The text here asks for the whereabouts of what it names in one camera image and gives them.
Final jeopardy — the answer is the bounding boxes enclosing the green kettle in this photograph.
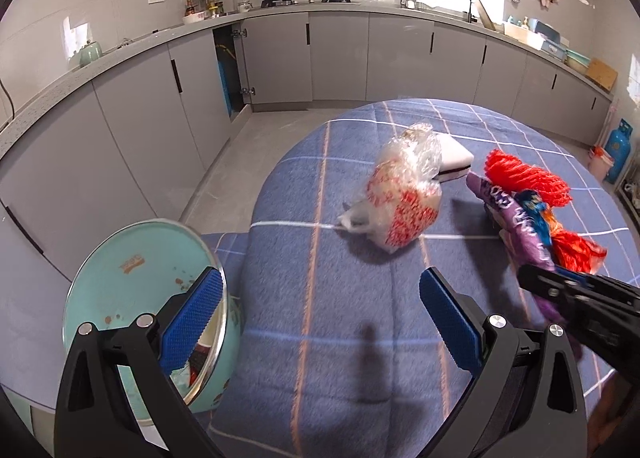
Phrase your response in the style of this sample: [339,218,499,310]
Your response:
[77,40,105,68]

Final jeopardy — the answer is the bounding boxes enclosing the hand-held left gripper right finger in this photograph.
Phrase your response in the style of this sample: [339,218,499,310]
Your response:
[419,267,588,458]

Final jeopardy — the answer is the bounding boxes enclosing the white box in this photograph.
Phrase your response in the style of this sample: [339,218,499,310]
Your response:
[502,21,546,50]

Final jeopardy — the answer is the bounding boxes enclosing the leaning cutting board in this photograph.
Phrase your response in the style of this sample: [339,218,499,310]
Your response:
[475,0,498,32]

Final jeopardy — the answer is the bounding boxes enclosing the clear red-printed plastic bag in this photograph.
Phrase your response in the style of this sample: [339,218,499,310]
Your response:
[339,122,444,254]

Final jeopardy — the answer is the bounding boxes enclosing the gas stove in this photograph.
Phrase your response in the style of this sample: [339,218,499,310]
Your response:
[260,0,361,6]

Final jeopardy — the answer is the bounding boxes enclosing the white and orange pail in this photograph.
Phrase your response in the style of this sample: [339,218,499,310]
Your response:
[587,145,616,182]

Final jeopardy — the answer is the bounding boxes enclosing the open cabinet door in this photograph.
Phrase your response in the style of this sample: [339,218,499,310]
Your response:
[232,23,256,112]

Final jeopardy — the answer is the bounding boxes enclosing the red mesh net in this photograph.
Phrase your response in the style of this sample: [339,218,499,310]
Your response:
[483,148,572,207]

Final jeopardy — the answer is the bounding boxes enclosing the teal stacked containers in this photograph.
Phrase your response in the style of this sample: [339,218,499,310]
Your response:
[565,48,591,74]

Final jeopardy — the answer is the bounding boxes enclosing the blue box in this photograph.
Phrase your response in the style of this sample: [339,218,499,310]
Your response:
[527,18,571,46]

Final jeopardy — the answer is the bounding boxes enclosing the black power cable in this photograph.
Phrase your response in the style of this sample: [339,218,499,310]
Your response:
[0,78,13,129]

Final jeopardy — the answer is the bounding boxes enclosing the white sponge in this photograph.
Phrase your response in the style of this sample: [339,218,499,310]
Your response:
[434,132,475,184]

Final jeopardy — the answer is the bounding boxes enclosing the blue plaid blanket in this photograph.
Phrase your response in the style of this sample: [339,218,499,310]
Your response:
[192,98,632,458]

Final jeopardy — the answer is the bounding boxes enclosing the blue gas cylinder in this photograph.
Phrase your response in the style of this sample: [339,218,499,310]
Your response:
[603,118,636,184]

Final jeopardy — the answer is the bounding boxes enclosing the grey base cabinets with counter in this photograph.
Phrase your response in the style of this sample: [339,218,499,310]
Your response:
[0,3,616,289]

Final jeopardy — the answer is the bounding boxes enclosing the brown cardboard board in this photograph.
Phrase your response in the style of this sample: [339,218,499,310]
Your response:
[585,58,618,92]

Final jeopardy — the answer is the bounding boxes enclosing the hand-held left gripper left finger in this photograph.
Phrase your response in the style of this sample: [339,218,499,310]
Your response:
[55,267,223,458]

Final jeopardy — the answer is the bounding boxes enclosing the purple snack wrapper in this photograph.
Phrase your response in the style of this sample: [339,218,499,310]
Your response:
[465,172,583,361]

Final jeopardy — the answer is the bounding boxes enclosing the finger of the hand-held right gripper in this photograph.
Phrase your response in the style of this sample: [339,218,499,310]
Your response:
[516,263,601,311]
[555,269,598,289]

